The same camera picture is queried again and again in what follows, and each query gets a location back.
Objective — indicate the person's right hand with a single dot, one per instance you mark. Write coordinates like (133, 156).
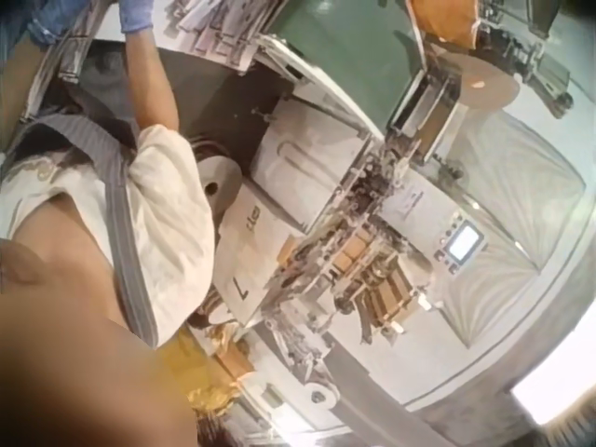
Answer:
(137, 15)

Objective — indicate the stack of printed cartons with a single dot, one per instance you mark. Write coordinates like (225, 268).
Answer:
(209, 32)

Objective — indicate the person's legs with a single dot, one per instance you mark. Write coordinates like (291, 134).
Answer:
(70, 18)

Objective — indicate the white paper roll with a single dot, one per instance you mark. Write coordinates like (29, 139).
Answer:
(219, 184)

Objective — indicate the white packaging machine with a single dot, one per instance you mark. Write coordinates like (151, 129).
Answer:
(326, 195)

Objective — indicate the orange bag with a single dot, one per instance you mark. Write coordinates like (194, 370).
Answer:
(442, 21)

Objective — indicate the gold foil wrapping heap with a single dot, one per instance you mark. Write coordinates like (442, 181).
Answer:
(205, 363)

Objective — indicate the grey background machine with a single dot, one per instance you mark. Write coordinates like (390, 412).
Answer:
(526, 51)

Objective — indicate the machine control panel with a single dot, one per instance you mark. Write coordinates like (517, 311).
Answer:
(463, 244)

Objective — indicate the small white tape roll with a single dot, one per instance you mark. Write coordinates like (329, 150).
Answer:
(321, 396)

